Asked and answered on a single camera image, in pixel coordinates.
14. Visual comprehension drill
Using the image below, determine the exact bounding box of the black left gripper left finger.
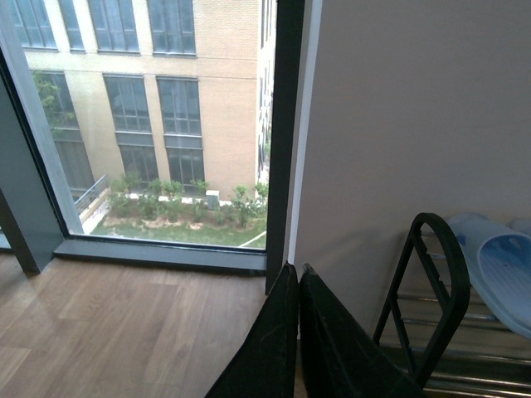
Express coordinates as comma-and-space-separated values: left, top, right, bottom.
207, 263, 299, 397

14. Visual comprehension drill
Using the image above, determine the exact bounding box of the black metal shoe rack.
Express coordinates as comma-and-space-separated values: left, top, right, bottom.
373, 212, 530, 397

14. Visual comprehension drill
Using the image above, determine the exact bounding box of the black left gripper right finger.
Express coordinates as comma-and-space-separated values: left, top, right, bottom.
300, 264, 427, 397

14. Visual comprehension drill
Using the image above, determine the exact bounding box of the light blue slipper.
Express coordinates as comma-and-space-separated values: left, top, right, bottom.
447, 213, 530, 338

